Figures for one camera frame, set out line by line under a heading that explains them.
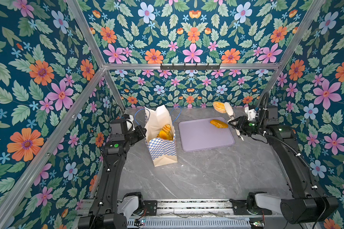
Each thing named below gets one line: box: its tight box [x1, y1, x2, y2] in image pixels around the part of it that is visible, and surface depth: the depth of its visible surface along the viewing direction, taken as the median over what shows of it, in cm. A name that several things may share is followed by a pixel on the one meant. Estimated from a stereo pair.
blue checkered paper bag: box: [144, 104, 178, 167], surface depth 82 cm
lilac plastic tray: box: [178, 116, 235, 152], surface depth 107 cm
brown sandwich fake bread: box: [212, 101, 227, 114], surface depth 80 cm
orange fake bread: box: [210, 119, 229, 129], surface depth 106 cm
